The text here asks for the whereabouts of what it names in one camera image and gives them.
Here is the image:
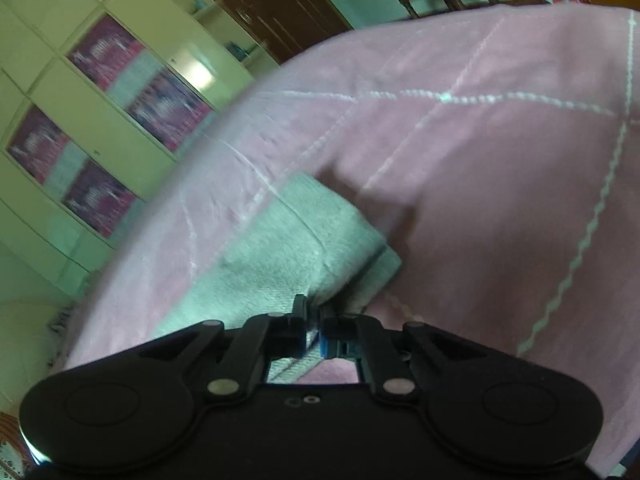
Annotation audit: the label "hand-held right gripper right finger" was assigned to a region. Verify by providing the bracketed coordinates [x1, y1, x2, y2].
[320, 310, 481, 406]

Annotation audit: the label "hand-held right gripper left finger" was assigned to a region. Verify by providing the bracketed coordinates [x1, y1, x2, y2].
[140, 294, 308, 406]

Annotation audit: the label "grey-green pants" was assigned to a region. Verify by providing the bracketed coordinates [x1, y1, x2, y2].
[150, 172, 403, 386]

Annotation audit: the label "bed with pink checked sheet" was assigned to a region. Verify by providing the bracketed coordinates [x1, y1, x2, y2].
[62, 0, 640, 480]

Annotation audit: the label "cream corner shelf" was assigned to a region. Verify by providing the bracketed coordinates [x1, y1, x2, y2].
[192, 0, 266, 68]

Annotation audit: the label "brown wooden door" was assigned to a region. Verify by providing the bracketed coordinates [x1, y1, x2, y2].
[175, 0, 353, 63]

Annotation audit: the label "cream wardrobe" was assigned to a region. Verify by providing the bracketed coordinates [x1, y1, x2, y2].
[0, 0, 261, 281]

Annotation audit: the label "red wall poster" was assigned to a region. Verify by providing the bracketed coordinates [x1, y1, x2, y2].
[125, 67, 212, 153]
[62, 160, 137, 238]
[67, 14, 146, 93]
[6, 107, 71, 186]

